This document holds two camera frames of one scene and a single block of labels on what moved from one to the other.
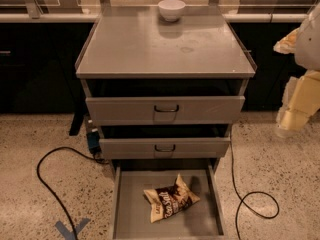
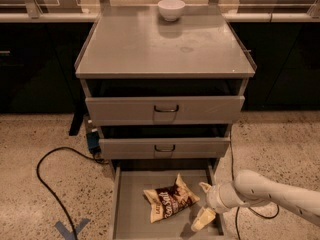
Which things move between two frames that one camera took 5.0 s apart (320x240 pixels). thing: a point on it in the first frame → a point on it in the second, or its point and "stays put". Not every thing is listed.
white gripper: (309, 47) → (216, 198)
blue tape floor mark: (67, 233) stays put
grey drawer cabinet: (158, 89) stays put
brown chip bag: (169, 200) stays put
